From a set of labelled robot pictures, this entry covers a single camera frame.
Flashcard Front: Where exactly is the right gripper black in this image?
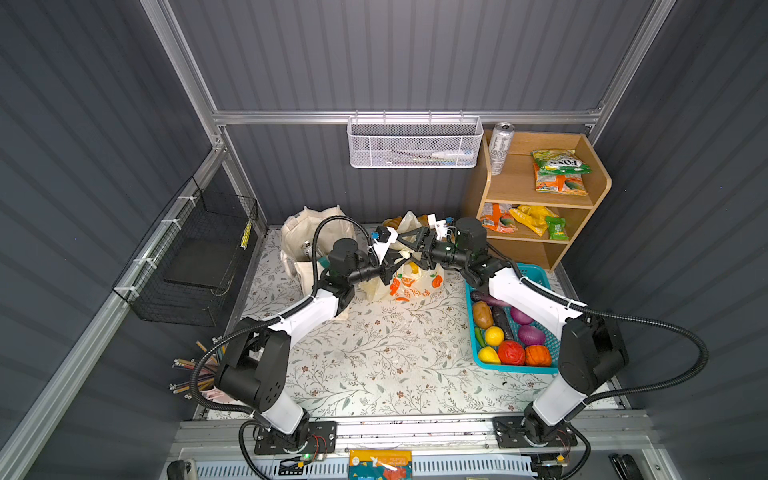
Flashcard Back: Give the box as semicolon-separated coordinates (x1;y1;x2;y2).
397;228;470;271

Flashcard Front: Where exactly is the cream plastic grocery bag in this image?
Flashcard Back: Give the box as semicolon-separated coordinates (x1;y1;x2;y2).
359;211;446;303

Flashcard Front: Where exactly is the silver can front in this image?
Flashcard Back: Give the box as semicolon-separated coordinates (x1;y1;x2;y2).
302;240;313;259

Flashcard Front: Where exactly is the silver can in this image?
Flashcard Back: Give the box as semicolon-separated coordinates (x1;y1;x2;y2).
302;240;313;259
489;122;515;176

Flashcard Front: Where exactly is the beige canvas tote bag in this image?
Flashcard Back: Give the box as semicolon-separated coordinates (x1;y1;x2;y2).
280;206;356;310

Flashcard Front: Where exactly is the teal plastic basket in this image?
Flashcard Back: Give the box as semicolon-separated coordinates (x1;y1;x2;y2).
462;258;580;374

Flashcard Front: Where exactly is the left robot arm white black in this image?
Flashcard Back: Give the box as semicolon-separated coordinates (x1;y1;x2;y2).
189;215;406;436

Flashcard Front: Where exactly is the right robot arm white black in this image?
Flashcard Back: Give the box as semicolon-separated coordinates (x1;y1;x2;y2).
398;217;709;447

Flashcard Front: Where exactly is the bread rolls tray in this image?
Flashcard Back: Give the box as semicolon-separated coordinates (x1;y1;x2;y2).
383;211;429;233

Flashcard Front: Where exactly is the purple eggplant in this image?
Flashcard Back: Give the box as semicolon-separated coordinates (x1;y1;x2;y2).
470;290;510;307

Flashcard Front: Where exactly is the orange snack bag lower shelf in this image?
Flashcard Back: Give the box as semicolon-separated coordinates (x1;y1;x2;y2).
479;202;518;234

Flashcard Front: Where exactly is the orange snack bag shelf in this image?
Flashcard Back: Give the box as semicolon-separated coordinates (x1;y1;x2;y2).
479;202;518;234
534;172;588;196

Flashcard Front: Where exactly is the white tube in basket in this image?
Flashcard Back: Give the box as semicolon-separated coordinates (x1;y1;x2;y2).
389;148;475;164

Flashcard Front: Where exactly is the brown potato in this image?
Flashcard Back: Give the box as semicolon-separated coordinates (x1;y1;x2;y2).
472;301;494;330

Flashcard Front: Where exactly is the green chili pepper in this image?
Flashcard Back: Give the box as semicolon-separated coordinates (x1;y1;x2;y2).
474;327;486;349

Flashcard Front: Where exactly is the dark eggplant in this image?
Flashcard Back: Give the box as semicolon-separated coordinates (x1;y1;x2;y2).
491;306;515;341

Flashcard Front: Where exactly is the yellow snack bag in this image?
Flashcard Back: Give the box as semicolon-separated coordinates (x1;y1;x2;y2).
509;205;559;237

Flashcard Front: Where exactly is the yellow lemon left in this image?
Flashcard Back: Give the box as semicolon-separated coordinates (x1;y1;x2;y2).
483;326;505;348

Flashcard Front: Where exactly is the yellow lemon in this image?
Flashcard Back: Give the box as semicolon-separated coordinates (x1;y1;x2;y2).
483;326;505;348
477;346;501;365

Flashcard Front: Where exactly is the silver can rear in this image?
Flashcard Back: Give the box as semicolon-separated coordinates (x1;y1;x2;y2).
489;122;515;176

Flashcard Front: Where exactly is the yellow lemon bottom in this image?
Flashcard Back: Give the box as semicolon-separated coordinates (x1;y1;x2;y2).
477;346;501;365

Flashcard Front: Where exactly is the purple onion upper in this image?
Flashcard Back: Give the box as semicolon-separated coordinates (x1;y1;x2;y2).
510;307;534;325

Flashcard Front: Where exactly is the purple onion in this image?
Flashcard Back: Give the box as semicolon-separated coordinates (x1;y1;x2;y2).
518;324;547;346
510;307;534;325

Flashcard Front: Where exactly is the small green snack packet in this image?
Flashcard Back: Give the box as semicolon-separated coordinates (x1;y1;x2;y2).
545;216;570;241

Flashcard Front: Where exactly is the red tomato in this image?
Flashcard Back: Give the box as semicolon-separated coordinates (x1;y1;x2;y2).
497;340;525;366

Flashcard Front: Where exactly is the wooden shelf unit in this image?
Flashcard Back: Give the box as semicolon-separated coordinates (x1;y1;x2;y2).
461;131;612;271

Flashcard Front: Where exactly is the purple onion lower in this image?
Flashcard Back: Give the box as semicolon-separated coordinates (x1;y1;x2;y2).
518;324;547;346

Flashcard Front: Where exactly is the green chips bag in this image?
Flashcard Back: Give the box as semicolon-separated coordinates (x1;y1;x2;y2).
531;149;592;175

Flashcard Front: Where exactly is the orange snack bag top shelf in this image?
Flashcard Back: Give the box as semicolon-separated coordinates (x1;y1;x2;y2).
534;172;588;196

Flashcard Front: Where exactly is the orange pumpkin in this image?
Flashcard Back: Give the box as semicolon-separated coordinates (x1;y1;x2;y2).
525;345;553;368

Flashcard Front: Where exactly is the colourful box at front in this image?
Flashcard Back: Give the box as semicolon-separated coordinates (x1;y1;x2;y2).
347;450;413;480

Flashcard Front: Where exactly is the pencils cup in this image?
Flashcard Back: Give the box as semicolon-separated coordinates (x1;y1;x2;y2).
168;341;227;400

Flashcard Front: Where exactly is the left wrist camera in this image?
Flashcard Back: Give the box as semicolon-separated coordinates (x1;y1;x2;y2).
371;226;398;264

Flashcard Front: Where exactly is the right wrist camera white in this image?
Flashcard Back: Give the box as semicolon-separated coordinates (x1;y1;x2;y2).
427;214;450;241

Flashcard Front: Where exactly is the white wire wall basket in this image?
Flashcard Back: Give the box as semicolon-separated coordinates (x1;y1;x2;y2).
346;113;484;169

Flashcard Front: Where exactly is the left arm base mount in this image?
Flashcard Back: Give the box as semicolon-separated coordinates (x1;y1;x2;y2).
253;421;338;455

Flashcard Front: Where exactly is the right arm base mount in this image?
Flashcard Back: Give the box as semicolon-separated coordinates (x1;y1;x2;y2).
492;415;579;450

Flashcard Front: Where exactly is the black wire wall basket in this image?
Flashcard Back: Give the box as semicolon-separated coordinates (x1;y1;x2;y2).
113;182;260;327

